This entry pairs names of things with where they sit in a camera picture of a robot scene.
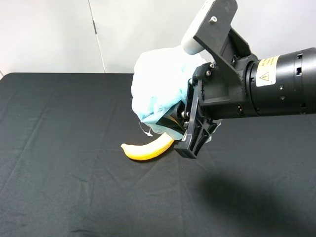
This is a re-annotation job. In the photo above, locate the light blue bath loofah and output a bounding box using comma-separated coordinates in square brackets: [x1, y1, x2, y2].
[131, 46, 206, 140]

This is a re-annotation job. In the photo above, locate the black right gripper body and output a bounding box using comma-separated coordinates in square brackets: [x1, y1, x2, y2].
[185, 0, 258, 119]

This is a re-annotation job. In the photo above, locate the black tablecloth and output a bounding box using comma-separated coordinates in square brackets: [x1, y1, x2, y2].
[0, 73, 316, 237]

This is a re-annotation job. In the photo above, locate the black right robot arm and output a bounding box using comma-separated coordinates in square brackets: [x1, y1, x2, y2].
[158, 0, 316, 158]

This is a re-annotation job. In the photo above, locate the yellow banana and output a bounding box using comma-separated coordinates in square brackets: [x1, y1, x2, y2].
[120, 133, 175, 161]

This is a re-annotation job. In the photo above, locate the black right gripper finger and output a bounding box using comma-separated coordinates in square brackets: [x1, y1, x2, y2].
[174, 88, 217, 159]
[157, 102, 189, 135]

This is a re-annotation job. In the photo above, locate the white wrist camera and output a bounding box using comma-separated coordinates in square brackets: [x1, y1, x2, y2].
[181, 0, 214, 55]

